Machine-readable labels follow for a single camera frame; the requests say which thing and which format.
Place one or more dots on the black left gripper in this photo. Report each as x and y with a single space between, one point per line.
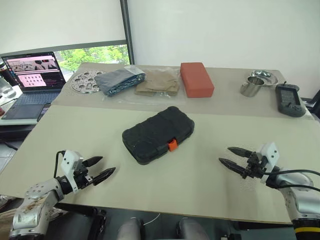
82 175

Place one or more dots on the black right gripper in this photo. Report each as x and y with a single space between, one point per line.
253 166

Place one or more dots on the black plastic tool case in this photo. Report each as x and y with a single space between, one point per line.
157 135

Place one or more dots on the beige table cover sheet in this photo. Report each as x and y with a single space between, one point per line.
175 190
225 103

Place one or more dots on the stainless steel cup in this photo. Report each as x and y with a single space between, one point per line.
251 87

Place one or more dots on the black handheld controller device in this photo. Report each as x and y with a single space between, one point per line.
291 98

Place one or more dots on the perforated round metal plate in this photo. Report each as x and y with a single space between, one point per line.
82 82

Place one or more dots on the red rectangular block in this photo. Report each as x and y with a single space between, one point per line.
197 79

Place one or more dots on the stainless steel bowl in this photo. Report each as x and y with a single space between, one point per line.
268 76

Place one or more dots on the grey folded cloth in bag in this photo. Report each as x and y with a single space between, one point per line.
117 80

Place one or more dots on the black chair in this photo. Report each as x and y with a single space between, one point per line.
312 102

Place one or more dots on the beige folded cloth in bag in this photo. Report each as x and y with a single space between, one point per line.
157 83

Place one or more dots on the brown crumpled bag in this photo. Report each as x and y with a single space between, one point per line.
6 216

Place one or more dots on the open laptop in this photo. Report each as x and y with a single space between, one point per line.
32 85

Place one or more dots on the clear glass jar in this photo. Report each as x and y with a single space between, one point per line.
5 86

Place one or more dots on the white roller blind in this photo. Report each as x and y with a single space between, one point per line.
62 21

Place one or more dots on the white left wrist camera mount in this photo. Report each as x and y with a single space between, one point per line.
70 162

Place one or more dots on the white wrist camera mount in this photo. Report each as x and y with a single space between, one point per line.
270 155
70 162

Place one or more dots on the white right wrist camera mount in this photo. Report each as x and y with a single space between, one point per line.
270 155

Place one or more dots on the grey window frame post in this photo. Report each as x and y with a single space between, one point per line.
127 32

